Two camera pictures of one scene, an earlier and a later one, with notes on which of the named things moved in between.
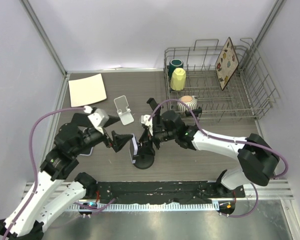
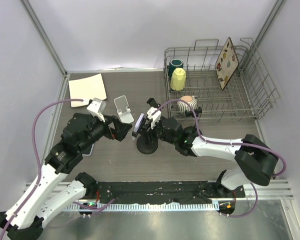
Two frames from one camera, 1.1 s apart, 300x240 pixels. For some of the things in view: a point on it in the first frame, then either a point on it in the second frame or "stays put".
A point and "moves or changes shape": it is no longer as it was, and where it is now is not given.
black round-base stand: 145,158 moves or changes shape
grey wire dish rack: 249,93 stays put
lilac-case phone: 87,151 stays put
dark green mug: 174,63 stays put
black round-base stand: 196,112 stays put
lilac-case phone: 133,148 → 139,122
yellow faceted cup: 178,79 stays put
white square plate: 86,91 stays put
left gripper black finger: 119,140 → 120,130
